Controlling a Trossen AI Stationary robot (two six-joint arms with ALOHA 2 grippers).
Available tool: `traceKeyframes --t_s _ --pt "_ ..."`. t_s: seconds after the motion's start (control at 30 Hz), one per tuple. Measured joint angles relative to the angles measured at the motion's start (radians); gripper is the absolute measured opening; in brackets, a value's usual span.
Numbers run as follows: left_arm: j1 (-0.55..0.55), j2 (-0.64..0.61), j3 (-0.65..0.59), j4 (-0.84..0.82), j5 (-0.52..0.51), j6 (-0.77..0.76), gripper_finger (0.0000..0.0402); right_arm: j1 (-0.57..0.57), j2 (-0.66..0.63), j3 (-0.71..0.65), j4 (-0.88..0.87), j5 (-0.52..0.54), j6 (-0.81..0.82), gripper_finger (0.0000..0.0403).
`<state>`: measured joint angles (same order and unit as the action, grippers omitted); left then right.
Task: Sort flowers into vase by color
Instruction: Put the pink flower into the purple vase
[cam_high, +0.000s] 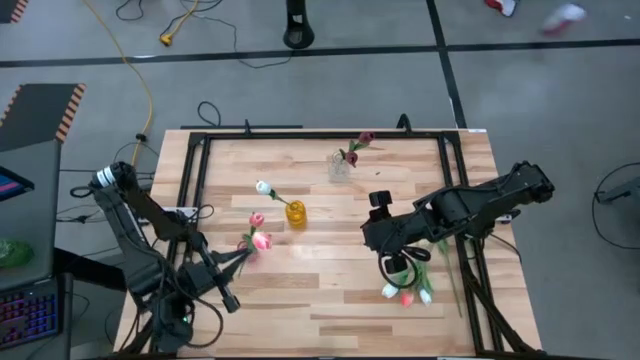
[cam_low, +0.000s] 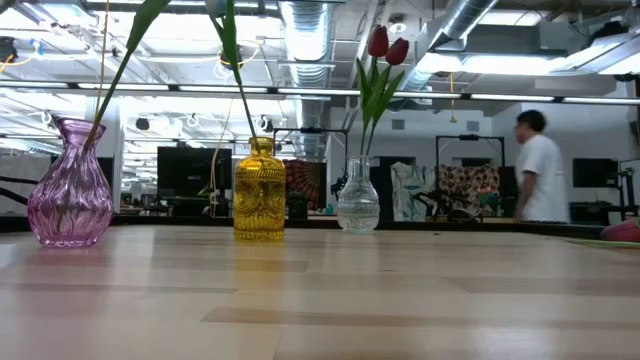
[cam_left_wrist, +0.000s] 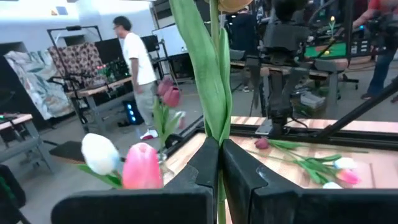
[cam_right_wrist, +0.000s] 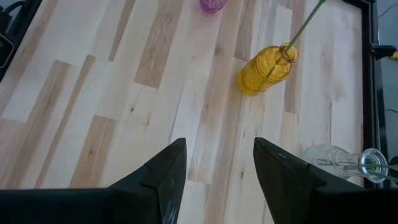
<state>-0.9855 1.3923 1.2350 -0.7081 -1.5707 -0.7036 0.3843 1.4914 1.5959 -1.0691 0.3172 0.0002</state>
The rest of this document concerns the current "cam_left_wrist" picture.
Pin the black metal table frame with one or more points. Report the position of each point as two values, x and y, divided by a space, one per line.
357 140

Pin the clear glass vase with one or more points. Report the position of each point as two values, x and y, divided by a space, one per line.
163 165

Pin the dark red artificial tulip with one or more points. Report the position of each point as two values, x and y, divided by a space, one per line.
172 97
164 85
262 143

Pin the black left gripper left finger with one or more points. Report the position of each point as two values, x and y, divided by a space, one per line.
186 202

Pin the brown floral patterned cloth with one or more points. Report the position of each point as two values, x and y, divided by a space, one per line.
77 62

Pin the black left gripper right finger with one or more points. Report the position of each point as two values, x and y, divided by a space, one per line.
280 205

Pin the white storage box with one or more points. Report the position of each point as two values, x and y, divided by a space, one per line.
312 100

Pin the green table mat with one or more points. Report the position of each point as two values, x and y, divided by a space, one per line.
329 50

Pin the person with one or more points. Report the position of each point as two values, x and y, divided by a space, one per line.
381 74
244 31
136 56

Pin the computer tower with blue lights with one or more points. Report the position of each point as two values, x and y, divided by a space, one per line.
132 112

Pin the wood-topped gray workbench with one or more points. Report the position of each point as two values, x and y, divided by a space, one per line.
18 119

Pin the black floor mat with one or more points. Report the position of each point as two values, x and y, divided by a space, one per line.
66 151

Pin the whiteboard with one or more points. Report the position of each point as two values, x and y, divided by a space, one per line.
171 40

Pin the pale floral patterned cloth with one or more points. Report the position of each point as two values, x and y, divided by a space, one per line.
37 84

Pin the pink artificial tulip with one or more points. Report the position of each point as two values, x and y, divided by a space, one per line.
348 176
141 168
205 62

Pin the black chair back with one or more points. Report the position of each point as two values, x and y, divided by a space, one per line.
9 193

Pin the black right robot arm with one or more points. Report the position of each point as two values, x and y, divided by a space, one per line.
280 93

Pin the wooden workbench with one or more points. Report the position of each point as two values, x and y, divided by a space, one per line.
329 67
99 88

